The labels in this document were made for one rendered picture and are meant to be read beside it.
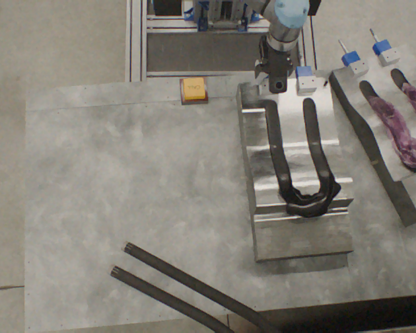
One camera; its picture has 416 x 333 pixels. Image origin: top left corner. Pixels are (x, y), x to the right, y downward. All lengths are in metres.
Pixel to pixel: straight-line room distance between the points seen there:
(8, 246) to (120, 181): 0.98
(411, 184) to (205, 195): 0.56
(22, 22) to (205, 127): 1.46
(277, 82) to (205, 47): 1.04
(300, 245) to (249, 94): 0.44
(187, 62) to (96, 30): 0.57
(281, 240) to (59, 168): 0.65
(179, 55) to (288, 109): 0.93
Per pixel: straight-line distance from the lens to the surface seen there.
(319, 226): 1.42
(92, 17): 2.69
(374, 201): 1.55
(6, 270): 2.35
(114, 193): 1.47
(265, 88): 1.46
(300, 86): 1.48
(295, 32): 1.22
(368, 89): 1.61
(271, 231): 1.39
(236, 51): 2.32
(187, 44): 2.33
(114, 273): 1.40
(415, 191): 1.48
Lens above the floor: 2.21
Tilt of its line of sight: 73 degrees down
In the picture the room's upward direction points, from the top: 9 degrees clockwise
